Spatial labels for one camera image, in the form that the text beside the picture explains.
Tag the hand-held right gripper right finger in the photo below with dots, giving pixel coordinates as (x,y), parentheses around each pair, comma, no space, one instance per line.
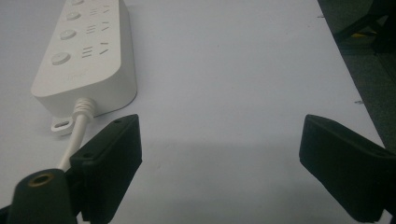
(342,174)

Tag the white power strip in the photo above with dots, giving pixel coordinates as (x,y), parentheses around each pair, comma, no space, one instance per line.
(85,53)

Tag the black metal stand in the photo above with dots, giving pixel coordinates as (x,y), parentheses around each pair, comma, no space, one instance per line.
(365,21)

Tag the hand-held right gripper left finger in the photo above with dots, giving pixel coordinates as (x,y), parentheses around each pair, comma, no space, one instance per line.
(107,165)

